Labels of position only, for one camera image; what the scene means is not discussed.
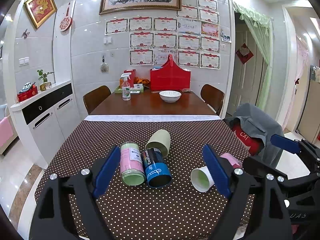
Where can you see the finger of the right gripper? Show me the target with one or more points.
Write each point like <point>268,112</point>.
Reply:
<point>285,144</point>

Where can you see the white black sideboard cabinet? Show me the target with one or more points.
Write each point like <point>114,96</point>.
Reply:
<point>44,121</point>

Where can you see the red gold framed picture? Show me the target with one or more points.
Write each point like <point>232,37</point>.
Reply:
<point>40,10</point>

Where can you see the green door curtain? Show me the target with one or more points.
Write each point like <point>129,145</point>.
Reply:
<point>260,26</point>

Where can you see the white ceramic bowl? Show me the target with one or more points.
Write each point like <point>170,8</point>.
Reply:
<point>170,95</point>

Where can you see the red diamond door decoration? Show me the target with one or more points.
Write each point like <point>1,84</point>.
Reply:
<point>244,54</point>

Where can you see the clear cup pink green paper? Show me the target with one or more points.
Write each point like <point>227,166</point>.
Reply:
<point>131,165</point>

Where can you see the blue black cup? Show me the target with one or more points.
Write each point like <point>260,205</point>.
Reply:
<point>156,170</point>

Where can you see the large red gift box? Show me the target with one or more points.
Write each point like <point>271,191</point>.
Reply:
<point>169,77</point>

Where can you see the small potted plant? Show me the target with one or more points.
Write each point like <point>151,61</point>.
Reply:
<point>43,76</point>

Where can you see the red round wall ornament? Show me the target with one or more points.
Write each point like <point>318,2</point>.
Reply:
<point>66,22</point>

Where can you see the white paper cup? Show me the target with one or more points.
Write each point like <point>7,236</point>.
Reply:
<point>201,179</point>

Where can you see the left wooden chair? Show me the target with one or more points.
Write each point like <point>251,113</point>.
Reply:
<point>95,97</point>

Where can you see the red box on cabinet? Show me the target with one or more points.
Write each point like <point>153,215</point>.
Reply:
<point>29,90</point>

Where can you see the wooden chair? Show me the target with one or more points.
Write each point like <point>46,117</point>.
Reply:
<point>213,97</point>
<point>95,97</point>

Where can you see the small red gift bag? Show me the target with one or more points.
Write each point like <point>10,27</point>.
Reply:
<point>131,77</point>

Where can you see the oranges on table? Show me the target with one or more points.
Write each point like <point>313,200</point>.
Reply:
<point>143,81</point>

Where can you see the hanging wall bottle ornament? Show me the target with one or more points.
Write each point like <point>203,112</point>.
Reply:
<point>104,65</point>

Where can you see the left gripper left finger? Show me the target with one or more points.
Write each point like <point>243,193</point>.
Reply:
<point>53,217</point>

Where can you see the pink cloth on sofa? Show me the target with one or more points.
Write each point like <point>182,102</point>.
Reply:
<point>6,131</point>

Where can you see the grey jacket on chair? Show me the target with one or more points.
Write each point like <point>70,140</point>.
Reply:
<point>257,124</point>

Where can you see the right wooden chair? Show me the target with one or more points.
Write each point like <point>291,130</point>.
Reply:
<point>213,97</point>

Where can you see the pale green plastic cup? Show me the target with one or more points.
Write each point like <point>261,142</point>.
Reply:
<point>161,140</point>

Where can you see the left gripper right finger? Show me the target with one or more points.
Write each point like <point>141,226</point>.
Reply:
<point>269,218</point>

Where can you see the clear spray bottle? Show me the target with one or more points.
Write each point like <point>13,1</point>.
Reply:
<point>125,87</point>

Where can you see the red cat cushion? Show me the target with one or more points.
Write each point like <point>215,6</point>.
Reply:
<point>252,145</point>

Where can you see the brown polka dot tablecloth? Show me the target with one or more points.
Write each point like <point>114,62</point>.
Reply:
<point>151,196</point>

